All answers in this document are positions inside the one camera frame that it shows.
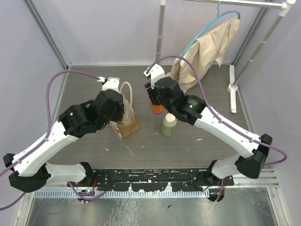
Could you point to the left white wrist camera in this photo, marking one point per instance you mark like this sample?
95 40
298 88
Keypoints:
110 83

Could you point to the olive green lotion bottle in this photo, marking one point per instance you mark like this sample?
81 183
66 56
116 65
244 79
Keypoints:
169 124

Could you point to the aluminium frame post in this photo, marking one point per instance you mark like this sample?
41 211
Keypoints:
40 15

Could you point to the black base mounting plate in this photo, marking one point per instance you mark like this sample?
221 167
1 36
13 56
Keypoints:
150 180

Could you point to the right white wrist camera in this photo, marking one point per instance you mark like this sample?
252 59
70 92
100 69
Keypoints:
156 73

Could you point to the metal clothes rack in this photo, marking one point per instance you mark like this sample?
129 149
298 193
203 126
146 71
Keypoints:
234 80

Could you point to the teal clothes hanger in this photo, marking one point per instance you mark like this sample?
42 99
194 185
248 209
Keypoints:
200 35

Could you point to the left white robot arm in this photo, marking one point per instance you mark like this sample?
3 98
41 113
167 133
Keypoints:
31 169

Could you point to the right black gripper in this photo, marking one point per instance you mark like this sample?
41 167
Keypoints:
148 85

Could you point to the orange bottle blue pump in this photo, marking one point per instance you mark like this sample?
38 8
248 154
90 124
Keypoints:
156 108

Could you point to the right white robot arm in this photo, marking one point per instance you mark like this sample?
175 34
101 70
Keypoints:
252 150

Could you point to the watermelon print canvas bag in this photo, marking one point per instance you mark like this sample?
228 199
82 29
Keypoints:
131 121

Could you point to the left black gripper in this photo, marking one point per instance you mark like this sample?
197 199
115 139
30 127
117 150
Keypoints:
118 111

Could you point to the beige shirt on hanger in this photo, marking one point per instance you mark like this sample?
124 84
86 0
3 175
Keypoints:
205 50

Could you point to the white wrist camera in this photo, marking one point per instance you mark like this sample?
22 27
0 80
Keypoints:
156 73
110 83

